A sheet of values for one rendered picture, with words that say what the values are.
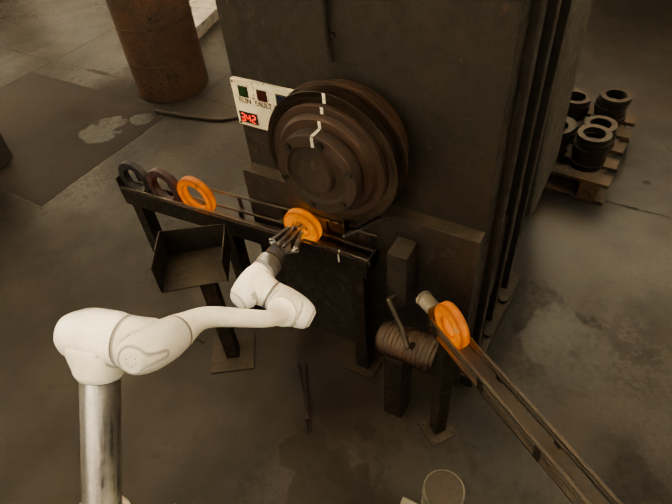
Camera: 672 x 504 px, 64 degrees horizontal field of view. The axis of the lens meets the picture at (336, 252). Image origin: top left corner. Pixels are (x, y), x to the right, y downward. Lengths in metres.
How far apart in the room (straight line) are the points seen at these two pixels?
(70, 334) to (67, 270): 1.93
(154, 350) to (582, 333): 2.00
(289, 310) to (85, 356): 0.63
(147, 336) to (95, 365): 0.17
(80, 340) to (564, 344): 2.03
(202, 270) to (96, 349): 0.84
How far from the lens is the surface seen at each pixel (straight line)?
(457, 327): 1.71
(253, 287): 1.82
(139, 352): 1.35
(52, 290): 3.33
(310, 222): 1.98
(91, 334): 1.45
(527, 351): 2.64
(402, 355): 1.97
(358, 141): 1.59
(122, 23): 4.50
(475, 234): 1.83
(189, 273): 2.20
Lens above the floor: 2.11
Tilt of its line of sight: 45 degrees down
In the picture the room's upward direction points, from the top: 6 degrees counter-clockwise
